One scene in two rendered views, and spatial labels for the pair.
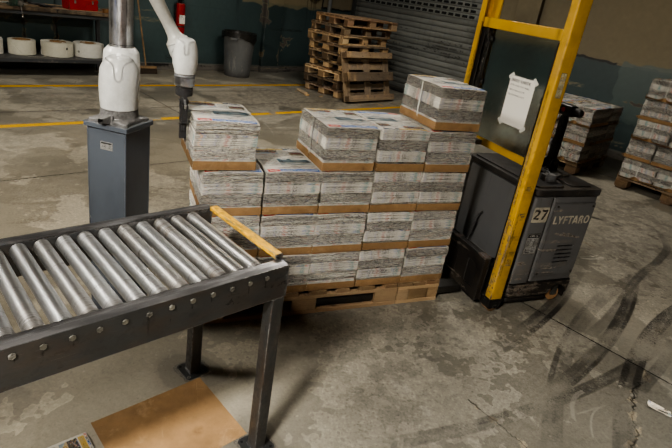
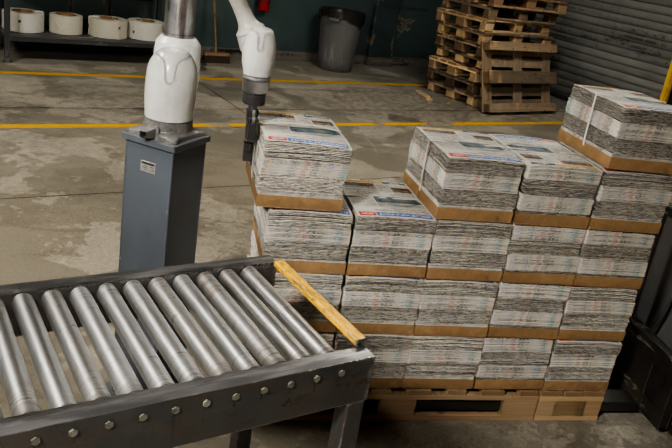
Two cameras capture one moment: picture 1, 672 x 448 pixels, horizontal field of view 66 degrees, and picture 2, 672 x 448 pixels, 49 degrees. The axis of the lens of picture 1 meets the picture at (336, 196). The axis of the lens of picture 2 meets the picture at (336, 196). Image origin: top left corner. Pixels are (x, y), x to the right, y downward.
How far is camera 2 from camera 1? 0.06 m
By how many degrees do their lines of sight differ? 10
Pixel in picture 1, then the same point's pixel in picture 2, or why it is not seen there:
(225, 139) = (303, 167)
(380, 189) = (520, 250)
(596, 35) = not seen: outside the picture
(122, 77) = (175, 78)
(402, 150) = (557, 195)
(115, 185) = (155, 220)
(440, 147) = (616, 194)
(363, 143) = (499, 182)
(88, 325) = (94, 417)
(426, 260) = (586, 360)
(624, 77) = not seen: outside the picture
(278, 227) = (368, 293)
